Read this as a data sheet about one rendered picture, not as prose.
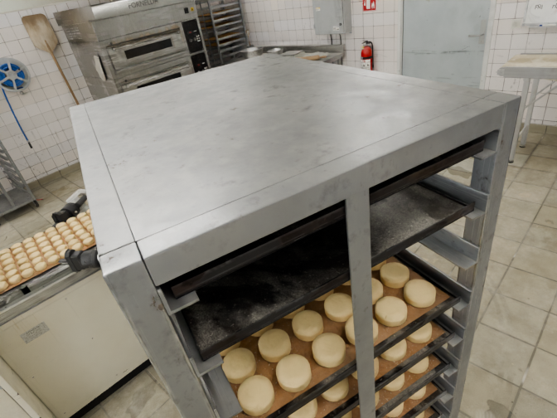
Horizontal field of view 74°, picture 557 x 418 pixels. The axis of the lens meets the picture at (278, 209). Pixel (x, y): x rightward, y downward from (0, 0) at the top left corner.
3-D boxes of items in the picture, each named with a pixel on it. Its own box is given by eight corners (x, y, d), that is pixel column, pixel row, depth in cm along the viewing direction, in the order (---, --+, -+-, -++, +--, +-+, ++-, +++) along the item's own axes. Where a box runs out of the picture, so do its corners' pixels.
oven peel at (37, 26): (98, 167, 542) (19, 17, 451) (97, 167, 545) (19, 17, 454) (117, 159, 559) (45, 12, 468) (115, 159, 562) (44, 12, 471)
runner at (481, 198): (260, 118, 99) (258, 107, 97) (269, 114, 100) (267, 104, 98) (472, 221, 49) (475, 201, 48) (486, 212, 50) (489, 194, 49)
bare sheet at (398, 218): (118, 169, 84) (115, 162, 83) (270, 117, 97) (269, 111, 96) (203, 362, 37) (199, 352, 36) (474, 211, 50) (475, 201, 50)
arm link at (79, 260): (82, 264, 183) (104, 261, 181) (72, 277, 175) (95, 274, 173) (71, 244, 176) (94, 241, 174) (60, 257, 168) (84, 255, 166)
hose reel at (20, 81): (59, 135, 521) (17, 54, 462) (63, 137, 510) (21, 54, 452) (28, 147, 498) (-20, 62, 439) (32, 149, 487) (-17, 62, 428)
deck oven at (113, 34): (152, 169, 507) (90, 5, 399) (113, 154, 582) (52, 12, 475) (235, 128, 595) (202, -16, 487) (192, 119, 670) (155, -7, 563)
